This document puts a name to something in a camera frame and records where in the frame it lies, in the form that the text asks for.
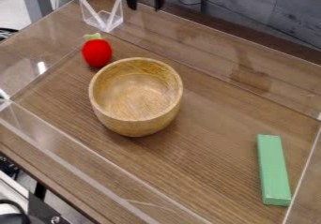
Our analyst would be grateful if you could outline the black cable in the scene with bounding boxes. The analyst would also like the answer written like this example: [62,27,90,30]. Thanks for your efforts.
[0,199,32,224]

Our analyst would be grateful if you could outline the clear acrylic enclosure walls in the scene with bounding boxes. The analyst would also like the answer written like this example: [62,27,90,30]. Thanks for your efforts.
[0,1,321,224]

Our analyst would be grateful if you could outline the black clamp with bolt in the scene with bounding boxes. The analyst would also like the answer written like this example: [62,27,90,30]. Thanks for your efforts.
[28,193,72,224]

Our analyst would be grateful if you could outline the light wooden bowl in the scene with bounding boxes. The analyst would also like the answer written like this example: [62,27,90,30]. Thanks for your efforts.
[88,57,183,137]

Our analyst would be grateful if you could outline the clear acrylic corner bracket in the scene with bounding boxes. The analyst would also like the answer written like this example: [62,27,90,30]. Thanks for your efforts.
[78,0,124,33]

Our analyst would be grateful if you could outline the green rectangular block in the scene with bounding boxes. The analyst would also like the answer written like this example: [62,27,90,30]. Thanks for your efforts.
[256,134,291,206]

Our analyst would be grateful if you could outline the red plush strawberry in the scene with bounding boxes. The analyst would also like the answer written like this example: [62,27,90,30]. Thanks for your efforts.
[81,33,112,67]

